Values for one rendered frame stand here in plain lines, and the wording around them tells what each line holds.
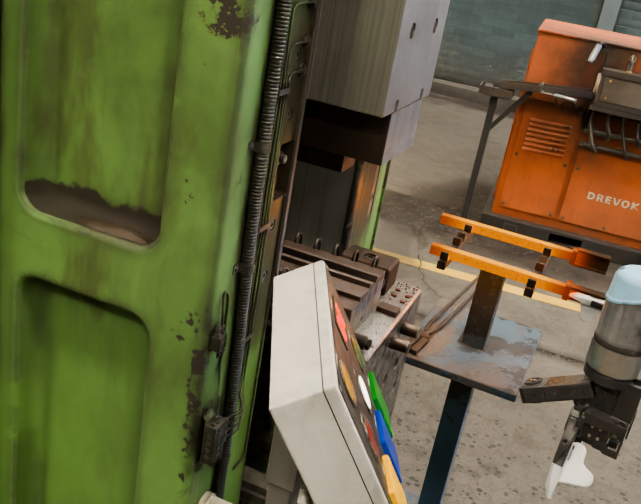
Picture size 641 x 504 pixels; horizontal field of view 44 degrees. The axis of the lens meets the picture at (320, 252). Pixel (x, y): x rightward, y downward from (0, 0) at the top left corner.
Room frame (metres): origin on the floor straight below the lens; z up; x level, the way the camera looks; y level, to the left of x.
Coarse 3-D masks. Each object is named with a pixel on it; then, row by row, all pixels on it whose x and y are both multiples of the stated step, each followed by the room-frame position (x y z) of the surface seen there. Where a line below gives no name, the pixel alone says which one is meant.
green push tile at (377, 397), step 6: (372, 372) 1.05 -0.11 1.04; (372, 378) 1.04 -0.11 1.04; (372, 384) 1.02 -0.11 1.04; (372, 390) 1.00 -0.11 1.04; (378, 390) 1.03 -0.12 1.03; (372, 396) 0.99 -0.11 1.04; (378, 396) 1.00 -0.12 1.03; (378, 402) 0.98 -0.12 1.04; (384, 402) 1.05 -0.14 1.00; (378, 408) 0.98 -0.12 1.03; (384, 408) 1.02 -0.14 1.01; (384, 414) 0.99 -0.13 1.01; (384, 420) 0.98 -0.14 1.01; (390, 426) 1.00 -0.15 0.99; (390, 432) 0.99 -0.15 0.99
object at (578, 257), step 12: (444, 216) 2.03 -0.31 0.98; (456, 216) 2.04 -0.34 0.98; (480, 228) 1.99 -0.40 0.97; (492, 228) 2.00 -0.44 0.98; (504, 240) 1.97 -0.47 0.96; (516, 240) 1.96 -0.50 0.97; (528, 240) 1.95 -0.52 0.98; (540, 240) 1.97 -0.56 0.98; (552, 252) 1.93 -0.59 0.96; (564, 252) 1.92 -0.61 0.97; (576, 252) 1.91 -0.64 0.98; (588, 252) 1.91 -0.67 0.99; (576, 264) 1.92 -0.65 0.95; (588, 264) 1.91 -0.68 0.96; (600, 264) 1.90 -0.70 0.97
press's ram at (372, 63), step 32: (352, 0) 1.35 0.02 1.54; (384, 0) 1.33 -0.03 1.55; (416, 0) 1.38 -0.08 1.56; (448, 0) 1.59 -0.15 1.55; (320, 32) 1.37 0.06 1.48; (352, 32) 1.35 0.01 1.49; (384, 32) 1.33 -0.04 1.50; (416, 32) 1.42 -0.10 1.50; (320, 64) 1.36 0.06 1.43; (352, 64) 1.35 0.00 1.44; (384, 64) 1.33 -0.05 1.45; (416, 64) 1.46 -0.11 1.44; (320, 96) 1.36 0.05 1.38; (352, 96) 1.34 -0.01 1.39; (384, 96) 1.32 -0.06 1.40; (416, 96) 1.51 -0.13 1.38
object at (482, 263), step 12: (432, 252) 1.79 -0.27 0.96; (456, 252) 1.78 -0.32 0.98; (468, 252) 1.79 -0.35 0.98; (468, 264) 1.76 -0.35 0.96; (480, 264) 1.75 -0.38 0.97; (492, 264) 1.74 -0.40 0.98; (504, 264) 1.75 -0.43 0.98; (504, 276) 1.73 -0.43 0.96; (516, 276) 1.72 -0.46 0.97; (528, 276) 1.71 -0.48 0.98; (540, 276) 1.72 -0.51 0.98; (540, 288) 1.70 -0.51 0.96; (552, 288) 1.69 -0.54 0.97; (564, 288) 1.68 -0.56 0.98; (576, 288) 1.68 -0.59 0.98; (588, 288) 1.69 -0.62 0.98; (576, 300) 1.67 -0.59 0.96
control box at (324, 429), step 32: (288, 288) 1.01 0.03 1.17; (320, 288) 0.98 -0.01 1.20; (288, 320) 0.92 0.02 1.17; (320, 320) 0.90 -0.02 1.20; (288, 352) 0.84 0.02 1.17; (320, 352) 0.82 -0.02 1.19; (352, 352) 0.97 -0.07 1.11; (288, 384) 0.77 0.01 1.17; (320, 384) 0.75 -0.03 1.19; (352, 384) 0.85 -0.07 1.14; (288, 416) 0.74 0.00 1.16; (320, 416) 0.74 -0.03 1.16; (352, 416) 0.76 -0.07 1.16; (288, 448) 0.74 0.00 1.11; (320, 448) 0.74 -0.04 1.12; (352, 448) 0.74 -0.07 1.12; (320, 480) 0.74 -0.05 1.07; (352, 480) 0.74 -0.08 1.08; (384, 480) 0.79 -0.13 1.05
